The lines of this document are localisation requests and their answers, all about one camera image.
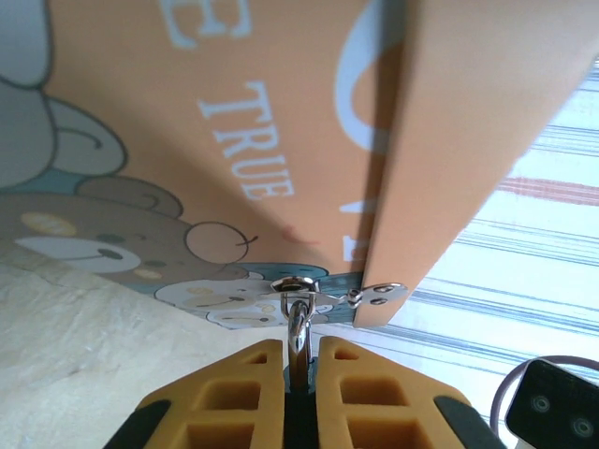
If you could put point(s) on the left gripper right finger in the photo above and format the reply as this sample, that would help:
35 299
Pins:
374 402

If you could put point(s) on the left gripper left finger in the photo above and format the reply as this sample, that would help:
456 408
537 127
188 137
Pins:
224 402

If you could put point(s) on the orange bear print LOVE box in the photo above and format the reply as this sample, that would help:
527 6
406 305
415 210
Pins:
187 140

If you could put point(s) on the silver box hasp latch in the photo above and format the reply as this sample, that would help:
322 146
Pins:
384 292

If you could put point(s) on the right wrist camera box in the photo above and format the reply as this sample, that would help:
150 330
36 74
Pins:
557 402

